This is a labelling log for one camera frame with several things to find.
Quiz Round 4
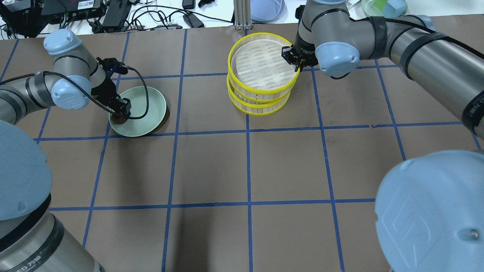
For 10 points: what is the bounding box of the yellow bamboo steamer base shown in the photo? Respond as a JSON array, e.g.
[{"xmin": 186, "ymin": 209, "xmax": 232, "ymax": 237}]
[{"xmin": 226, "ymin": 76, "xmax": 291, "ymax": 116}]

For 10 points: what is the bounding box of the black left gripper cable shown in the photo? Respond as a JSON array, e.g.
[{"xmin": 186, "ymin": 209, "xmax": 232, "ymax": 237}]
[{"xmin": 0, "ymin": 66, "xmax": 150, "ymax": 120}]

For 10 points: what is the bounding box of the clear plastic container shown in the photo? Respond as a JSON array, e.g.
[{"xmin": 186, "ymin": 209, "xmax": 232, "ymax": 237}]
[{"xmin": 250, "ymin": 0, "xmax": 285, "ymax": 23}]

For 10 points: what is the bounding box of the yellow bamboo steamer tray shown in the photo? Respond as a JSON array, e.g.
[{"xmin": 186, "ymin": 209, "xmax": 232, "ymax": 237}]
[{"xmin": 228, "ymin": 32, "xmax": 299, "ymax": 103}]

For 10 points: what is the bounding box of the black power adapter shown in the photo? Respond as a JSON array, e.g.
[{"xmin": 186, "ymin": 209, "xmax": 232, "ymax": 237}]
[{"xmin": 183, "ymin": 12, "xmax": 205, "ymax": 29}]

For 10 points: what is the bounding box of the brown steamed bun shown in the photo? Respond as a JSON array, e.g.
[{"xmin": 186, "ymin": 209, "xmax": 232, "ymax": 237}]
[{"xmin": 110, "ymin": 115, "xmax": 128, "ymax": 125}]

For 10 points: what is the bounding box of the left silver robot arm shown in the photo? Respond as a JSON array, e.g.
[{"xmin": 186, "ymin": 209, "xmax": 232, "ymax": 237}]
[{"xmin": 1, "ymin": 29, "xmax": 131, "ymax": 272}]

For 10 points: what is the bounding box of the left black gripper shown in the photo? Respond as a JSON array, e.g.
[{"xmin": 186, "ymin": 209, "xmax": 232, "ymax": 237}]
[{"xmin": 90, "ymin": 77, "xmax": 131, "ymax": 117}]

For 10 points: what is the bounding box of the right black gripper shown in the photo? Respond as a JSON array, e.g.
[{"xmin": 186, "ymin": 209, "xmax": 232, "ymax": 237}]
[{"xmin": 281, "ymin": 36, "xmax": 318, "ymax": 68}]

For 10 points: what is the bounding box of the light green plate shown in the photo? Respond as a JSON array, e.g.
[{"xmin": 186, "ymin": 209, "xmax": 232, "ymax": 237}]
[{"xmin": 108, "ymin": 86, "xmax": 167, "ymax": 137}]

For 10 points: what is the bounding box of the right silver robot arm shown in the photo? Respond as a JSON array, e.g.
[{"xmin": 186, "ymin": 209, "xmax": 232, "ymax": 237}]
[{"xmin": 282, "ymin": 0, "xmax": 484, "ymax": 272}]

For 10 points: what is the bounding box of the aluminium frame post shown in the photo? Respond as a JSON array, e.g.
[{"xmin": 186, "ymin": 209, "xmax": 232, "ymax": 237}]
[{"xmin": 233, "ymin": 0, "xmax": 253, "ymax": 30}]

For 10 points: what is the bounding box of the black electronics box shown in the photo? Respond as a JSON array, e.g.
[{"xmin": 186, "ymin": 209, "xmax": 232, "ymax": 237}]
[{"xmin": 1, "ymin": 0, "xmax": 108, "ymax": 38}]

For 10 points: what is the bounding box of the green lidded container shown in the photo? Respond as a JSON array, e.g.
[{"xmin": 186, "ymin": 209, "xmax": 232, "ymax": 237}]
[{"xmin": 361, "ymin": 0, "xmax": 408, "ymax": 19}]

